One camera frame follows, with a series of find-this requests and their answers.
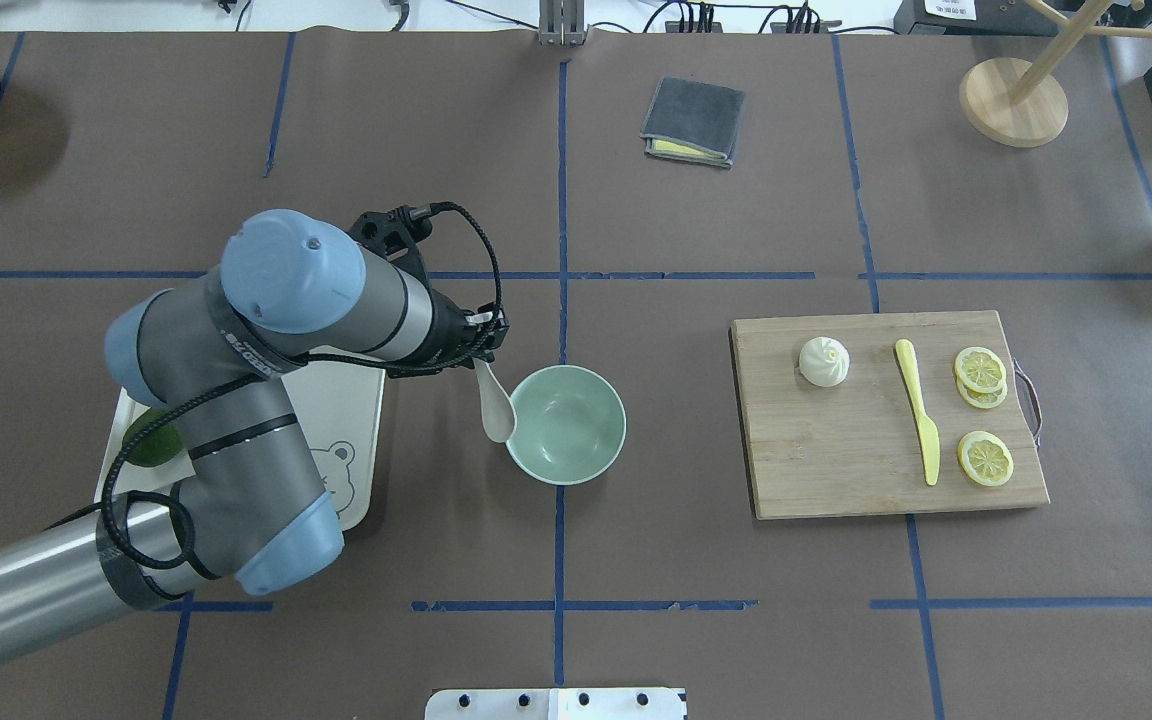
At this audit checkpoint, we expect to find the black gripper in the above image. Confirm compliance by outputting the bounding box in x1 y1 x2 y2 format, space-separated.
429 291 509 372

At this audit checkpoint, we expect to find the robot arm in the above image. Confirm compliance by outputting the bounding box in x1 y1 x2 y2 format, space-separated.
0 202 507 665

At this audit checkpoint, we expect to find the upper lemon slice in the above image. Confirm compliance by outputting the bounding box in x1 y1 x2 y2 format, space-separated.
954 346 1006 395

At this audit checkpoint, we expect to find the aluminium frame post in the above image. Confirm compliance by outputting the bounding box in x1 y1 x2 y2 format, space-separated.
536 0 588 47

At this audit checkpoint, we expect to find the green avocado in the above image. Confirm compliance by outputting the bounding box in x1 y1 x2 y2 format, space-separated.
120 407 183 468

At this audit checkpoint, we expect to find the cutting board metal handle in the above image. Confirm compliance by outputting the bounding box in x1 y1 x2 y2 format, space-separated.
1011 359 1043 448

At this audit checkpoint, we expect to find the white bear serving tray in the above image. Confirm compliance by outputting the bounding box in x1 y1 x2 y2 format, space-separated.
93 363 385 530

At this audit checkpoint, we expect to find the lower lemon slice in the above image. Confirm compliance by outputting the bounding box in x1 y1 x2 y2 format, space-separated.
957 430 1015 488

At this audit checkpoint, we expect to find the wooden cutting board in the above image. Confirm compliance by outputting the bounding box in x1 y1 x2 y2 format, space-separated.
732 310 1049 520

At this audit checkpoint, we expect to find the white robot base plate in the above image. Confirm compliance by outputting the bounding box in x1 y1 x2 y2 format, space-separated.
424 685 689 719

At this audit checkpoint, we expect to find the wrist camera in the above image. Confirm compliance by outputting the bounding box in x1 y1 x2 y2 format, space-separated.
346 205 434 286

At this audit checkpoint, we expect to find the white steamed bun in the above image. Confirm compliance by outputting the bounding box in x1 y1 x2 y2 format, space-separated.
797 336 851 388

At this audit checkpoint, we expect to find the light green bowl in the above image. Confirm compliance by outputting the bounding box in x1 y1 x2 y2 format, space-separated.
506 364 627 487

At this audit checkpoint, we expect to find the wooden mug tree stand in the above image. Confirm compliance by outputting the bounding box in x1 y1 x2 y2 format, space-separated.
957 1 1152 149

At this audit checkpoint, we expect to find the yellow plastic knife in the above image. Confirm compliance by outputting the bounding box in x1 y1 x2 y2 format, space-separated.
893 338 941 487

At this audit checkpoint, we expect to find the grey folded cloth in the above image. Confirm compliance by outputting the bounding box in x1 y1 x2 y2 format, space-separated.
641 76 748 169

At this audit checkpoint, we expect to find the white ceramic soup spoon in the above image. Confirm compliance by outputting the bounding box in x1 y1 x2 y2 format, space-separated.
473 357 517 445

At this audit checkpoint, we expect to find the hidden lemon slice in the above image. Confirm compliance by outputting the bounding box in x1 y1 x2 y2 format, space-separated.
956 381 1009 410

